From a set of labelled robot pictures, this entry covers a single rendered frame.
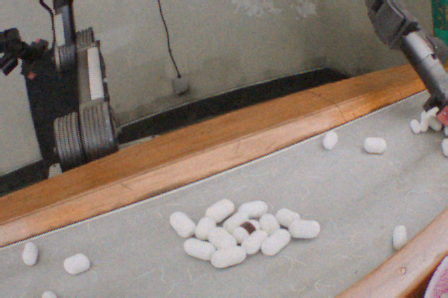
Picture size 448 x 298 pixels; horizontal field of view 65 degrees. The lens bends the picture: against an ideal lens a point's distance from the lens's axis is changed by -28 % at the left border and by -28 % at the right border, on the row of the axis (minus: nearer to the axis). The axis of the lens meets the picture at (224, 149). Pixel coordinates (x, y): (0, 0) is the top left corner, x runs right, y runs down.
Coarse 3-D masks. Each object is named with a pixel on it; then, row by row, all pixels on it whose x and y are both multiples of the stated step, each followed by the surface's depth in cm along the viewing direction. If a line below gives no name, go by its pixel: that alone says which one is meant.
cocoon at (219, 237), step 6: (216, 228) 46; (222, 228) 46; (210, 234) 45; (216, 234) 45; (222, 234) 44; (228, 234) 45; (210, 240) 45; (216, 240) 44; (222, 240) 44; (228, 240) 44; (234, 240) 44; (216, 246) 44; (222, 246) 44; (228, 246) 44
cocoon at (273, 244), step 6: (276, 234) 43; (282, 234) 43; (288, 234) 44; (264, 240) 43; (270, 240) 43; (276, 240) 43; (282, 240) 43; (288, 240) 44; (264, 246) 43; (270, 246) 42; (276, 246) 42; (282, 246) 43; (264, 252) 43; (270, 252) 42; (276, 252) 43
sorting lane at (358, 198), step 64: (384, 128) 65; (192, 192) 57; (256, 192) 55; (320, 192) 52; (384, 192) 49; (0, 256) 45; (64, 256) 45; (128, 256) 45; (192, 256) 45; (256, 256) 44; (320, 256) 41; (384, 256) 39
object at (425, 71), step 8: (424, 64) 56; (432, 64) 55; (440, 64) 55; (416, 72) 59; (424, 72) 56; (432, 72) 55; (440, 72) 55; (424, 80) 57; (432, 80) 55; (440, 80) 54; (432, 88) 56; (440, 88) 52; (432, 96) 54; (440, 96) 52; (424, 104) 56; (432, 104) 57
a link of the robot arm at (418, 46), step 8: (416, 32) 57; (408, 40) 58; (416, 40) 57; (424, 40) 57; (400, 48) 60; (408, 48) 58; (416, 48) 57; (424, 48) 56; (432, 48) 60; (408, 56) 59; (416, 56) 57; (424, 56) 56; (432, 56) 57; (416, 64) 58
